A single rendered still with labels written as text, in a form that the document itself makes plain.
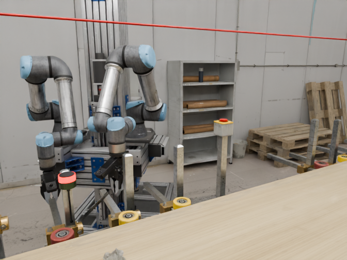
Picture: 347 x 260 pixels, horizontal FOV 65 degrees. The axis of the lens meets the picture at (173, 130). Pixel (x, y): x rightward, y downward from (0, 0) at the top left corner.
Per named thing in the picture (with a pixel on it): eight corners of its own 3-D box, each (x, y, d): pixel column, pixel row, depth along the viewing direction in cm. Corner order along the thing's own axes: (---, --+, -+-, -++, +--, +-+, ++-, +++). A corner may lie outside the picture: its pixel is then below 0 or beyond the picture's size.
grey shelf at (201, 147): (167, 163, 427) (167, 61, 391) (216, 155, 463) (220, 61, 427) (179, 173, 388) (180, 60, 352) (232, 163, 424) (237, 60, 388)
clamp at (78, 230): (46, 239, 109) (45, 228, 108) (81, 229, 115) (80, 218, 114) (47, 247, 104) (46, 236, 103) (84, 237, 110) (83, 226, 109)
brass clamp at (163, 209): (159, 212, 133) (159, 202, 132) (183, 205, 140) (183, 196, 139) (164, 218, 128) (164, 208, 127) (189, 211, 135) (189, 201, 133)
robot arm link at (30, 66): (53, 123, 183) (51, 68, 139) (28, 125, 176) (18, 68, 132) (51, 108, 188) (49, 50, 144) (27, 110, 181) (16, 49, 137)
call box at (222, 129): (213, 135, 141) (213, 120, 139) (223, 133, 144) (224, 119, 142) (221, 138, 135) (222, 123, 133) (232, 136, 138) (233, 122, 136)
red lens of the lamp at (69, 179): (57, 178, 102) (57, 173, 101) (74, 175, 105) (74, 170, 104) (59, 184, 97) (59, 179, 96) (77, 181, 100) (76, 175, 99)
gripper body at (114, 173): (132, 175, 127) (131, 150, 124) (117, 181, 120) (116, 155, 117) (122, 171, 131) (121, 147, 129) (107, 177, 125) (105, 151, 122)
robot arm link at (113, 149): (115, 146, 116) (104, 142, 122) (115, 156, 117) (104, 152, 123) (128, 142, 122) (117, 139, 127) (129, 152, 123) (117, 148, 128)
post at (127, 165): (126, 250, 127) (122, 152, 116) (133, 248, 129) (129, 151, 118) (128, 255, 124) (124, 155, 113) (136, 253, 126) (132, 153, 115)
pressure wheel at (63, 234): (52, 257, 102) (48, 229, 100) (74, 250, 106) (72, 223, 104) (54, 270, 96) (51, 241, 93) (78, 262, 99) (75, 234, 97)
